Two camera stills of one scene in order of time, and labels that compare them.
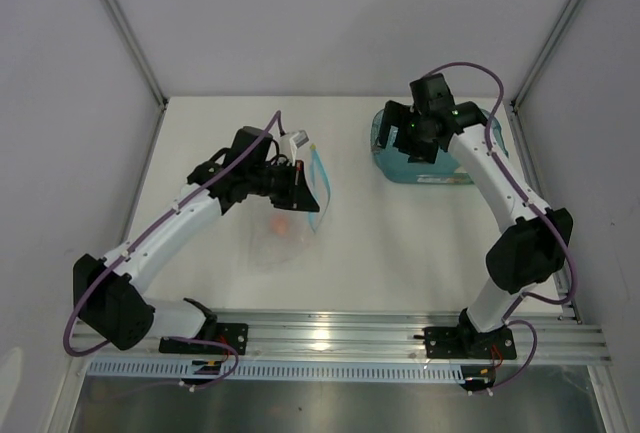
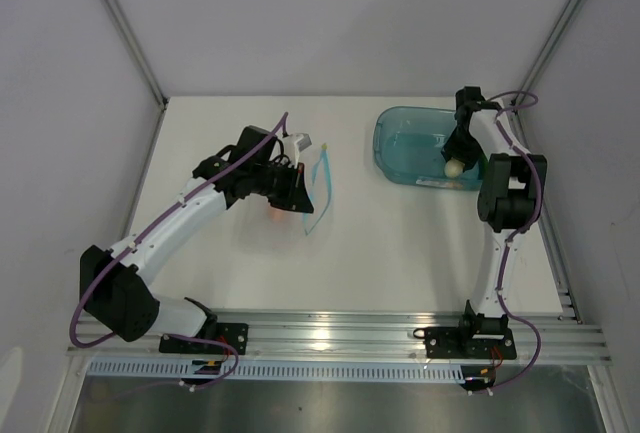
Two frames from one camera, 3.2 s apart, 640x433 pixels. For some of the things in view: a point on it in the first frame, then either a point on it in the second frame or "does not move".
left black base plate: [235, 335] does not move
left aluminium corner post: [110, 1] does not move
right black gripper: [399, 115] → [469, 158]
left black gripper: [297, 194] does not move
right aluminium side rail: [567, 312] does not move
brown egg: [279, 225] → [276, 214]
